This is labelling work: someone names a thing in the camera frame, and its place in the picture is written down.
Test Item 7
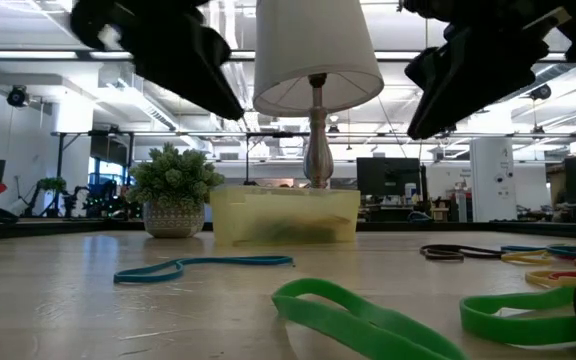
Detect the black background rig frame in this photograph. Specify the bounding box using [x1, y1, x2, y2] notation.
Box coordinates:
[50, 129, 314, 187]

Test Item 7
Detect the cluttered equipment workbench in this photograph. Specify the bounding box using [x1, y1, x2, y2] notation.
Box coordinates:
[360, 192, 471, 224]

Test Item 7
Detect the white round column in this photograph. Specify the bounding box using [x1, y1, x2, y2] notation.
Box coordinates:
[469, 137, 518, 223]

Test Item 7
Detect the black rubber band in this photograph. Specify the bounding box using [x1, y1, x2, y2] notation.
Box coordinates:
[427, 243, 508, 259]

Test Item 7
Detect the small background plant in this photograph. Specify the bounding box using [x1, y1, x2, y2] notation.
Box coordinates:
[39, 177, 68, 197]

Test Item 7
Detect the teal rubber band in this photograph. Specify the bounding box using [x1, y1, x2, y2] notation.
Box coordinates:
[112, 255, 295, 285]

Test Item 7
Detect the blue rubber band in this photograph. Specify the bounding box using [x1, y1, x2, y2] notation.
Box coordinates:
[500, 243, 576, 259]

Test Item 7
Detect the yellow translucent plastic bin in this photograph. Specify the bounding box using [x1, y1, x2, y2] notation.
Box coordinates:
[209, 184, 362, 247]

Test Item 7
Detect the white shade silver table lamp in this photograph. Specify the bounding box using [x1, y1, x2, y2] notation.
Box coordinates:
[251, 0, 385, 190]

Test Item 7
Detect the black aluminium table frame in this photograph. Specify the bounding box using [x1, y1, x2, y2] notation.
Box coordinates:
[0, 218, 576, 242]

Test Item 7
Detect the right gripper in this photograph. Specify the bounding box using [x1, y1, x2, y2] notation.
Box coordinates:
[400, 0, 576, 140]

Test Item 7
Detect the black ceiling spotlight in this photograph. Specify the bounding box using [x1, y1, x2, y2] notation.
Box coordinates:
[6, 84, 30, 109]
[529, 83, 553, 102]

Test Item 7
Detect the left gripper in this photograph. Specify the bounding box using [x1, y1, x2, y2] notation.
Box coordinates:
[70, 0, 245, 121]

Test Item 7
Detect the dark brown rubber band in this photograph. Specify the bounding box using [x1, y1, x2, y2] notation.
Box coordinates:
[419, 244, 465, 263]

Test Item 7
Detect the green plant in patterned pot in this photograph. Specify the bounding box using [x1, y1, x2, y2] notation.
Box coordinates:
[124, 142, 227, 240]

